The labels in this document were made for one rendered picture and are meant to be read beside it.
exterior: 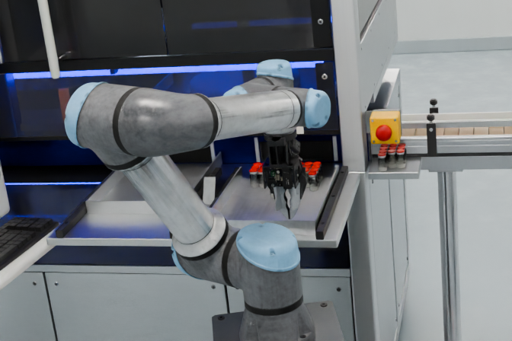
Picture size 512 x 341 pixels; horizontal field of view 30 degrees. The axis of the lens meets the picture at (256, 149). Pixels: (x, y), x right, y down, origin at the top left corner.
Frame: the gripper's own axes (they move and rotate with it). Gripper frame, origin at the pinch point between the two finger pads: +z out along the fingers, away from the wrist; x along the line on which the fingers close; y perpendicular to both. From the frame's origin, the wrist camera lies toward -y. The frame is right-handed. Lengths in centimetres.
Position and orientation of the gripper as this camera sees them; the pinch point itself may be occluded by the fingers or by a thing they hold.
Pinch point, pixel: (289, 212)
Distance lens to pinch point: 215.2
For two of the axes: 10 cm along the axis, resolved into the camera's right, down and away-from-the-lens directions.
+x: 9.7, -0.1, -2.5
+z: 1.0, 9.4, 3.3
